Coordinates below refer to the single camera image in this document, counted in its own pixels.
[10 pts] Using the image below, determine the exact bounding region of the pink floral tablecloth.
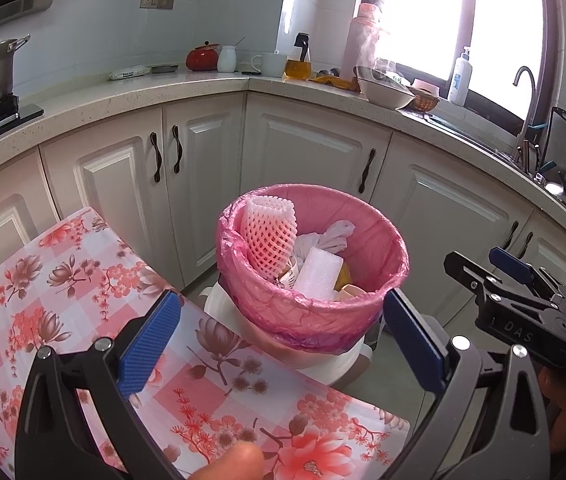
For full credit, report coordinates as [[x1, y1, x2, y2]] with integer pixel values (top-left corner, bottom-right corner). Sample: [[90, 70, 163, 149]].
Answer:
[[0, 205, 411, 480]]

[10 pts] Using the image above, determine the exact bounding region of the white mug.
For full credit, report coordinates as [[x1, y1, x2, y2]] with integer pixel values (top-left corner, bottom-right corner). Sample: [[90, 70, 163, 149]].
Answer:
[[251, 52, 289, 78]]

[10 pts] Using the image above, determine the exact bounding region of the pink thermos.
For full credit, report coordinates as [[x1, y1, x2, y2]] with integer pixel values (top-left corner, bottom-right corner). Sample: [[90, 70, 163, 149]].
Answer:
[[343, 2, 386, 78]]

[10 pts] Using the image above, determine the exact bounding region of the white jar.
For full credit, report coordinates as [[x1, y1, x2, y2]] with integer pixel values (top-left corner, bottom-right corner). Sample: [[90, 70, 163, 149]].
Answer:
[[217, 45, 238, 73]]

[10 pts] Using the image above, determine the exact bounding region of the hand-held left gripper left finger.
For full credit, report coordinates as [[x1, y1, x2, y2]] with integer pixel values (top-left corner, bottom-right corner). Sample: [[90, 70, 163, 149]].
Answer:
[[14, 290, 184, 480]]

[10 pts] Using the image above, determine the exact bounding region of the printed paper cup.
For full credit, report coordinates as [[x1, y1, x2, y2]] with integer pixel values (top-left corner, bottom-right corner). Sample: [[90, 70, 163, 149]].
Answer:
[[277, 260, 304, 291]]

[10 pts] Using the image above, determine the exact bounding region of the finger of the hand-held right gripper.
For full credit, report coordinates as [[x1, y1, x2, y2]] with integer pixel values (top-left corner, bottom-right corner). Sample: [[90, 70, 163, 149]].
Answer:
[[443, 251, 554, 321], [488, 246, 566, 306]]

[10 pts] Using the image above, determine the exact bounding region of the beige paper scrap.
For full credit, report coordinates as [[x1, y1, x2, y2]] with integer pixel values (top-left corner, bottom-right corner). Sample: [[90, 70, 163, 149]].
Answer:
[[333, 284, 366, 303]]

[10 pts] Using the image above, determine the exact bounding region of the pink foam fruit net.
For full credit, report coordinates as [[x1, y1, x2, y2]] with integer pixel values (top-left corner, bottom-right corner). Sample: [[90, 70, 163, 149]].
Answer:
[[240, 194, 298, 283]]

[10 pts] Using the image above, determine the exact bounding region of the white packet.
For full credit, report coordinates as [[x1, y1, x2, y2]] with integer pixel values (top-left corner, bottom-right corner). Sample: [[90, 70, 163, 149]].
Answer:
[[109, 65, 151, 81]]

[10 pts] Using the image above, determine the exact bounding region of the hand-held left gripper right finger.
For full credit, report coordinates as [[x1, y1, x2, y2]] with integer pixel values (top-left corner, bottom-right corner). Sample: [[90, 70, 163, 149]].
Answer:
[[383, 287, 550, 480]]

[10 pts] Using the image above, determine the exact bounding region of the yellow cloth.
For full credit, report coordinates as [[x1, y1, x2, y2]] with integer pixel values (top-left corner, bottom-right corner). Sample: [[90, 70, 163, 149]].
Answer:
[[309, 75, 361, 92]]

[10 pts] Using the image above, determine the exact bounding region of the white bowl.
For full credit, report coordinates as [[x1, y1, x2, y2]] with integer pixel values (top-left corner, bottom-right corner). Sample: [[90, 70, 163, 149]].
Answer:
[[355, 66, 416, 111]]

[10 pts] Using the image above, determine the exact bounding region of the white plastic stool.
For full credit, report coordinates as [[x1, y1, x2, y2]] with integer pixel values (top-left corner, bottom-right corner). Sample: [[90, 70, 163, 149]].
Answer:
[[203, 280, 376, 388]]

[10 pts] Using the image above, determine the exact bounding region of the kitchen window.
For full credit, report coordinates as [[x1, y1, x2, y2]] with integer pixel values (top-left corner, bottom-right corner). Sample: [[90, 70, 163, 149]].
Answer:
[[283, 0, 564, 126]]

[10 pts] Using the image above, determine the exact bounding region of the glass oil bottle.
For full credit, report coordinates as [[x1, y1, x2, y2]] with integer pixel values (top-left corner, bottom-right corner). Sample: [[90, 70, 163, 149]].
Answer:
[[284, 32, 313, 82]]

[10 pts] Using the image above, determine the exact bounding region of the metal kitchen faucet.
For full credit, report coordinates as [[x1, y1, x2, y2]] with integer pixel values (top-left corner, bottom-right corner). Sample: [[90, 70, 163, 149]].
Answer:
[[510, 66, 539, 166]]

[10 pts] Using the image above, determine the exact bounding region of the white foam block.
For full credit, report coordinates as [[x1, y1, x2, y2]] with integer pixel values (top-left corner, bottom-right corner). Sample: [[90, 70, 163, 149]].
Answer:
[[293, 246, 346, 303]]

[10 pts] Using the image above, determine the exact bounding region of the white lotion bottle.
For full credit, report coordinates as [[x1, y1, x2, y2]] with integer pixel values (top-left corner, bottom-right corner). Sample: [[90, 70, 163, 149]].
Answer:
[[446, 46, 474, 107]]

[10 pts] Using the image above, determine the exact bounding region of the brown woven basket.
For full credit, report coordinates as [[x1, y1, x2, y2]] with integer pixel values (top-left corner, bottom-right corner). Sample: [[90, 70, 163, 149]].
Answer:
[[408, 91, 441, 112]]

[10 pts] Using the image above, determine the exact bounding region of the trash bin with pink bag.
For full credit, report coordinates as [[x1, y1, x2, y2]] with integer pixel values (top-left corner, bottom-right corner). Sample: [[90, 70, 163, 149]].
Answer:
[[215, 183, 410, 356]]

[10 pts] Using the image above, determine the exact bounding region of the black wire rack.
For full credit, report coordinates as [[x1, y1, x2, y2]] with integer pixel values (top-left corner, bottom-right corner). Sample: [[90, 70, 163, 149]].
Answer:
[[543, 106, 566, 186]]

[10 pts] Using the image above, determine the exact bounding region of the red teapot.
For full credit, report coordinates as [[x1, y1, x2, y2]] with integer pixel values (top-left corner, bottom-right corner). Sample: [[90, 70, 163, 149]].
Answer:
[[185, 40, 221, 72]]

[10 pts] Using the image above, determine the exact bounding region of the white tissue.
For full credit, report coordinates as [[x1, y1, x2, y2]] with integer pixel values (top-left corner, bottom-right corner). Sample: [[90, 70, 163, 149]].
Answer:
[[295, 220, 356, 261]]

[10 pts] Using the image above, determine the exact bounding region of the person's left hand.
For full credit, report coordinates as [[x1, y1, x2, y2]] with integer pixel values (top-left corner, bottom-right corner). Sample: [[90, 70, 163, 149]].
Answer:
[[198, 441, 265, 480]]

